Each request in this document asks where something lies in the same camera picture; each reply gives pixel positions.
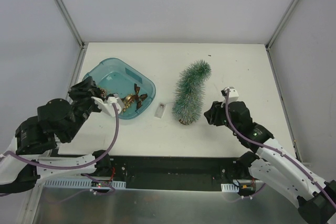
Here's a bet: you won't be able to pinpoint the small frosted green christmas tree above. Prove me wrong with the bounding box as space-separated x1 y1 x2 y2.
172 60 212 125

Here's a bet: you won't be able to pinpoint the teal transparent plastic bin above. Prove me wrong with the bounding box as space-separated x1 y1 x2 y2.
83 58 156 120

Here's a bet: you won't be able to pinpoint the gold berry sprig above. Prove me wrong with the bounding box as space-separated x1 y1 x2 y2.
121 94 135 113

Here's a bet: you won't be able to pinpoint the brown ribbon bow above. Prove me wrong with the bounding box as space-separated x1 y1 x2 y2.
131 83 148 110

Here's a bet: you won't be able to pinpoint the clear battery box fairy lights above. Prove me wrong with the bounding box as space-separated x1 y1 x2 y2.
154 102 172 119

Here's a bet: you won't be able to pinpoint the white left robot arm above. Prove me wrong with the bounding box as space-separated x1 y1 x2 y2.
1 77 106 196

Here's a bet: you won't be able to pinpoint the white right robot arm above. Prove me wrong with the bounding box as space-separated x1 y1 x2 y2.
204 101 335 223

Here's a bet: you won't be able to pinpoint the frosted pine cone ornament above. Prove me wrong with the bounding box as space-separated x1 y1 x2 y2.
100 88 107 97

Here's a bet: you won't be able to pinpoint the right controller board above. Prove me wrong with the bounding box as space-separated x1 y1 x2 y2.
220 183 256 193

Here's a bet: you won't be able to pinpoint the controller board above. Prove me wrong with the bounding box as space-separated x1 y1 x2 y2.
44 178 126 189
220 183 256 193

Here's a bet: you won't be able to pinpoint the left controller board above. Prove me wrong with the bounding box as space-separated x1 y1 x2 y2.
44 178 126 189

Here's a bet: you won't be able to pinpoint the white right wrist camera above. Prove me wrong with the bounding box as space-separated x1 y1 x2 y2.
221 87 239 103

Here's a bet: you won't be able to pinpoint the left aluminium corner post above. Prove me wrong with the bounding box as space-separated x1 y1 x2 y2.
54 0 85 49

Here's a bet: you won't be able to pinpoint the aluminium corner post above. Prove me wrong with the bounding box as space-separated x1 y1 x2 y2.
265 0 318 49
54 0 85 49

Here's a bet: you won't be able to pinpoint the right aluminium corner post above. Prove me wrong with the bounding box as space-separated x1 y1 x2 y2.
265 0 318 49

